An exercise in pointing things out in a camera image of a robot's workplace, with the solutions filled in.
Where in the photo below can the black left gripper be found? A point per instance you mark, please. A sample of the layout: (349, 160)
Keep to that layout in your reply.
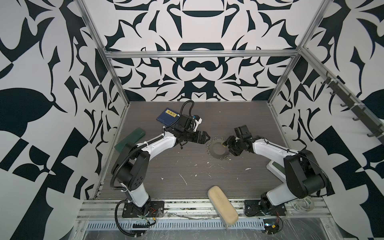
(203, 140)

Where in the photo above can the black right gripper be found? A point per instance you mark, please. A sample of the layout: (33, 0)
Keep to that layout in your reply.
(229, 141)

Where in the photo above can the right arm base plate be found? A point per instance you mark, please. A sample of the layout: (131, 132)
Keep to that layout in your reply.
(255, 207)

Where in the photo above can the white digital clock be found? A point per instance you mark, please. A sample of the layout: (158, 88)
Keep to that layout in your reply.
(277, 170)

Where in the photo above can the green flat case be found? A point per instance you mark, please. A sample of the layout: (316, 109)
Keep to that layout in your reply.
(132, 138)

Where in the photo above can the white slotted cable duct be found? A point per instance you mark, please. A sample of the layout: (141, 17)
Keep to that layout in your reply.
(186, 224)

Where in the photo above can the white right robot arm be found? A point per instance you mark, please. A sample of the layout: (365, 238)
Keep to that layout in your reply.
(303, 175)

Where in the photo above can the grey wall hook rack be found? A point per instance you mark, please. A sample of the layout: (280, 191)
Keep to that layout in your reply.
(351, 102)

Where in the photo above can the beige glasses case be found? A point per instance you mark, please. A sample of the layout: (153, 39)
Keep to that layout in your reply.
(223, 206)

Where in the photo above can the blue book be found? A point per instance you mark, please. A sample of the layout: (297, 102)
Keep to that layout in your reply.
(168, 117)

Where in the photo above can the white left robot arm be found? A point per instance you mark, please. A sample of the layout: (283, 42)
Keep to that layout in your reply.
(130, 169)

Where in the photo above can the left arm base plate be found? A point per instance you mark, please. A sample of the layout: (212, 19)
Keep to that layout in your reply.
(149, 209)

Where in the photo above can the clear tape roll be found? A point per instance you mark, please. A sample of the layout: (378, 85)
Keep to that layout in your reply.
(304, 205)

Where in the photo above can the small circuit board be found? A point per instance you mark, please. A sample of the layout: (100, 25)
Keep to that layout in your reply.
(273, 226)

